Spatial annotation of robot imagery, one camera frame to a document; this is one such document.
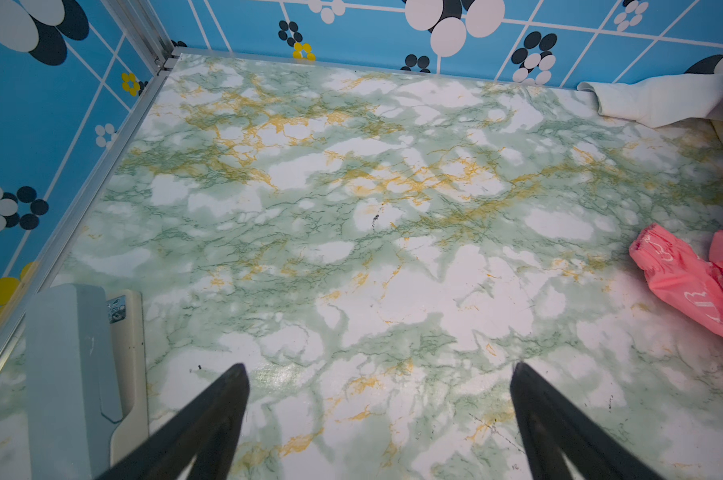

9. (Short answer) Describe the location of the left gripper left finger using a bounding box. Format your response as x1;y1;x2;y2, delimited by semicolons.
101;363;250;479

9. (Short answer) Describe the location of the white cream cloth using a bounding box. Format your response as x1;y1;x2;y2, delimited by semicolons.
577;74;723;128

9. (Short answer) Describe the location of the white grey plastic device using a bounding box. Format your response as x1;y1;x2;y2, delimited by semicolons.
26;284;149;479

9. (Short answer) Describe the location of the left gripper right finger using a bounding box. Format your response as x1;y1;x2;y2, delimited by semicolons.
509;362;661;479

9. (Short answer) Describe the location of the pink bear print cloth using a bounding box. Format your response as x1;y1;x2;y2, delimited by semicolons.
629;224;723;338

